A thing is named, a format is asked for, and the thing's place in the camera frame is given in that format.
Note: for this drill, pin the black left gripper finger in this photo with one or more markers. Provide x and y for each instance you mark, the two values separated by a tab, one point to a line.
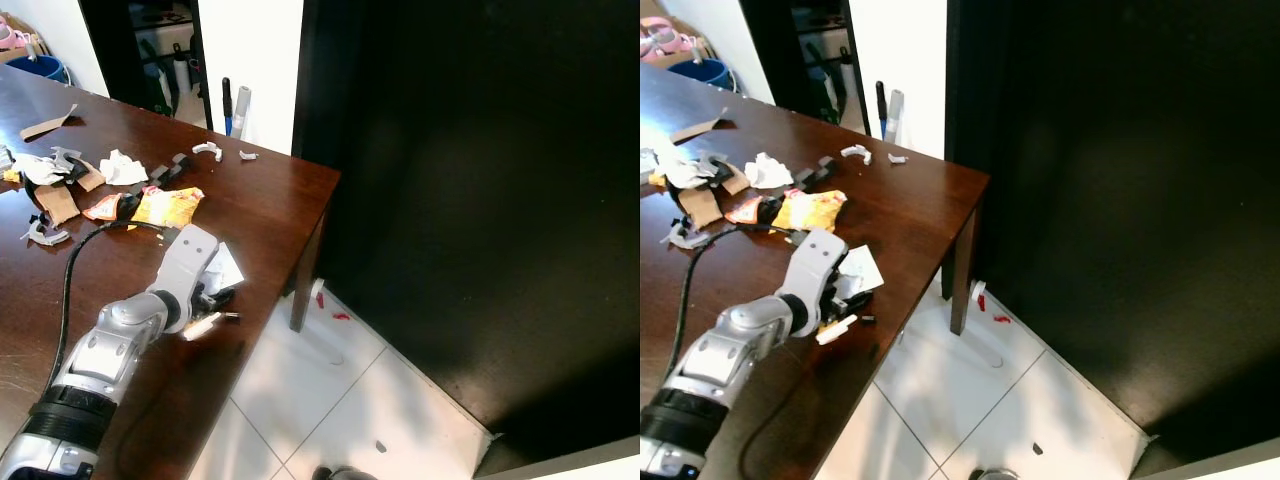
860	297
840	328
222	295
208	324

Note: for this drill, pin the white paper sheet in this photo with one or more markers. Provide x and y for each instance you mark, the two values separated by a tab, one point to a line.
225	268
862	270

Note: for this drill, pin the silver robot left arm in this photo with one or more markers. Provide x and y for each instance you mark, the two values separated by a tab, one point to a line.
730	345
105	350

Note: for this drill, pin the orange snack wrapper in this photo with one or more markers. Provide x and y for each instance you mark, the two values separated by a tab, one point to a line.
812	210
170	207

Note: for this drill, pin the white tape roll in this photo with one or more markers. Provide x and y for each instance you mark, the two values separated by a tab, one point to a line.
318	293
979	294

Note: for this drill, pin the dark wooden table leg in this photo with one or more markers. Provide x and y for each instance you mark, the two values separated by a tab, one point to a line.
962	280

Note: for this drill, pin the black block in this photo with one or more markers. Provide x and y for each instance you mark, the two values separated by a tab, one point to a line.
805	178
181	161
163	176
826	164

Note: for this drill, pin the red snack wrapper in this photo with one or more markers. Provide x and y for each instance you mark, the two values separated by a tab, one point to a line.
745	210
103	208

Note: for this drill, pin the white curved plastic piece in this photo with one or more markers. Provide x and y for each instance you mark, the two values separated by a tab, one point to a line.
205	148
853	151

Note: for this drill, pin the white crumpled tissue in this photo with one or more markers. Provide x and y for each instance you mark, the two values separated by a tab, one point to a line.
768	172
122	168

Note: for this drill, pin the small brown cardboard piece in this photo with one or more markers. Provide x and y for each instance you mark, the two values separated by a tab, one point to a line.
736	181
90	180

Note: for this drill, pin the brown cardboard strip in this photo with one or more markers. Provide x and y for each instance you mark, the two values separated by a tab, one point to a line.
702	208
60	205

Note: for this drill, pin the grey plastic scrap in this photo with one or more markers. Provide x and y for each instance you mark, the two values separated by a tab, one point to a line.
47	237
685	238

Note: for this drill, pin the crumpled white paper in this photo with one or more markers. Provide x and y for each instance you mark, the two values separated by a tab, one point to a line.
688	172
42	168

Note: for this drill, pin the small yellow scrap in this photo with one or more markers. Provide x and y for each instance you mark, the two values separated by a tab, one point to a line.
11	176
657	180

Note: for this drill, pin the white bottle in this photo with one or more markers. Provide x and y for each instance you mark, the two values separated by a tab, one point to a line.
846	78
183	72

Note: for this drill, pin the flat pointed cardboard piece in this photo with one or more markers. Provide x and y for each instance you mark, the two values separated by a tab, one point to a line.
697	130
45	127

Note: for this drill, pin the black shelf unit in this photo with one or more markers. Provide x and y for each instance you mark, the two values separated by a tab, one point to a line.
770	50

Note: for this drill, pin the blue bucket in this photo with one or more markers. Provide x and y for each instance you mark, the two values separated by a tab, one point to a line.
40	68
705	73

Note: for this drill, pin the large black cabinet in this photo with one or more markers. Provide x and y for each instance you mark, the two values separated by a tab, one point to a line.
1130	200
480	200

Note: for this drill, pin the pink plastic toy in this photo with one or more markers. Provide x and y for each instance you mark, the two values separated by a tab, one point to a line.
10	38
660	38

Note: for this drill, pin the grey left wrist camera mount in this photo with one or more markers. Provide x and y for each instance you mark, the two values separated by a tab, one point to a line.
185	262
820	262

